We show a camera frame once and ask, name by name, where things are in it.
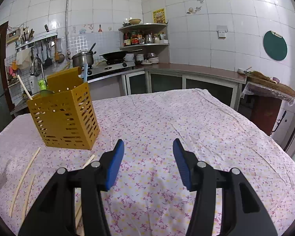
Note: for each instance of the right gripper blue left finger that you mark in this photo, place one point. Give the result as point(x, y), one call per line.
point(53, 211)

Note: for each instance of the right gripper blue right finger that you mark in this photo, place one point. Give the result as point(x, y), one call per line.
point(243, 213)

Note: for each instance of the green handled fork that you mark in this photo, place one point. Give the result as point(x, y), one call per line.
point(43, 89)

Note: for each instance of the blue handled spoon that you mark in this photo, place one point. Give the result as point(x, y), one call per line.
point(85, 72)

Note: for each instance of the floral tablecloth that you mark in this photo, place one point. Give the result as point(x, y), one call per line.
point(148, 197)

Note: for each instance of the yellow perforated utensil holder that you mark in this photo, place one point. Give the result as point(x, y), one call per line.
point(66, 117)

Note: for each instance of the gas stove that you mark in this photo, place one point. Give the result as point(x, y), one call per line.
point(104, 68)

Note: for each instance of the chrome faucet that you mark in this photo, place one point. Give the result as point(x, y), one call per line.
point(36, 68)

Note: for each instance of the steel cooking pot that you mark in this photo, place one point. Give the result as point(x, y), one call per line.
point(83, 58)

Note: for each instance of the black wok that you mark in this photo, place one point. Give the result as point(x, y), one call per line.
point(114, 56)

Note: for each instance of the green round cutting board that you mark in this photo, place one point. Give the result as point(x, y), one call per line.
point(275, 45)

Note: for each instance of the corner shelf with bottles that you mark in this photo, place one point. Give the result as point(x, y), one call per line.
point(142, 35)

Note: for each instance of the wall utensil rack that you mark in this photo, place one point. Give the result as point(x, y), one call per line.
point(46, 45)

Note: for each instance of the white wall socket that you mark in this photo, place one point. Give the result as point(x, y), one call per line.
point(221, 31)

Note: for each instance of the yellow wall poster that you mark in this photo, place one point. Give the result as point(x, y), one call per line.
point(158, 16)

